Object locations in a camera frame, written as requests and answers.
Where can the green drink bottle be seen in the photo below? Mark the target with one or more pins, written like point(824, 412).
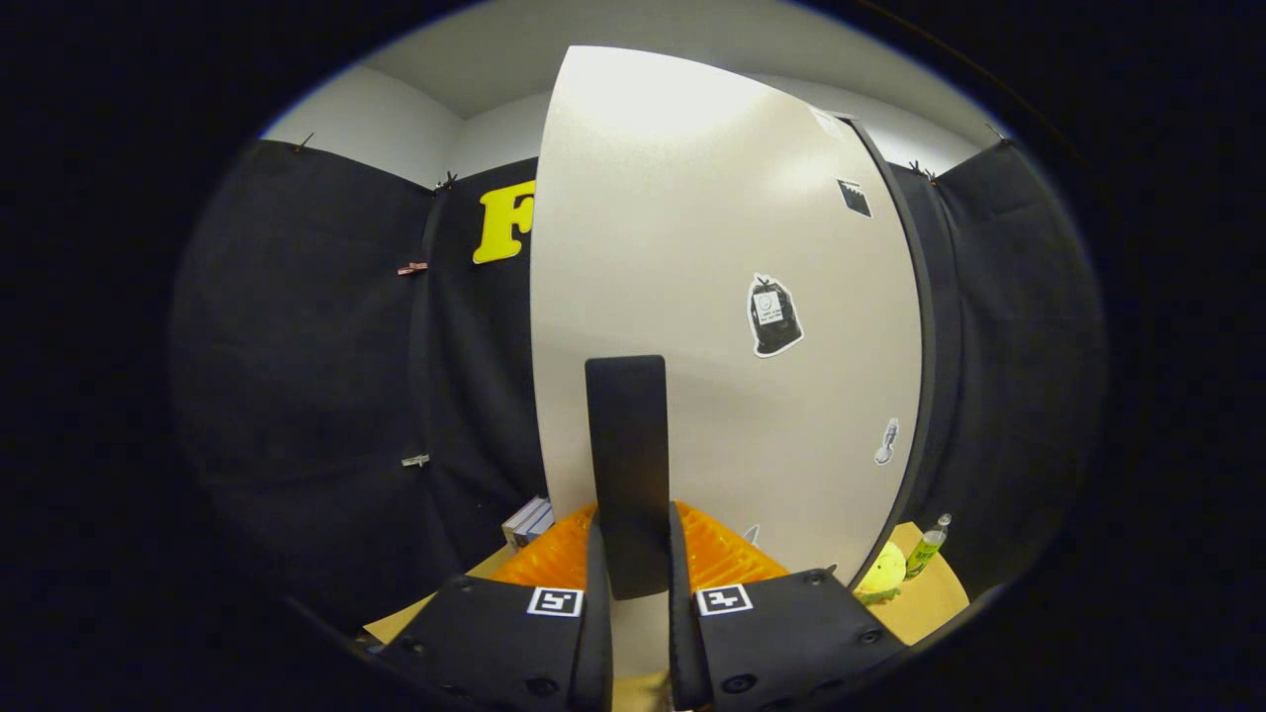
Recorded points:
point(927, 554)

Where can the black backdrop cloth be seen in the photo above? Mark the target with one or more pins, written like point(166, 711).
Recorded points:
point(297, 396)

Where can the small dark clip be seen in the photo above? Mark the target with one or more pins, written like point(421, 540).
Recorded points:
point(447, 182)
point(999, 134)
point(922, 171)
point(303, 142)

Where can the yellow plush toy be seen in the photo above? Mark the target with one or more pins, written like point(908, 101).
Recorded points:
point(883, 574)

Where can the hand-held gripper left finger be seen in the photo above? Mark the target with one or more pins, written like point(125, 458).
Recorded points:
point(495, 643)

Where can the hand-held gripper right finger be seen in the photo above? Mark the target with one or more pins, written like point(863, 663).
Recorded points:
point(791, 643)

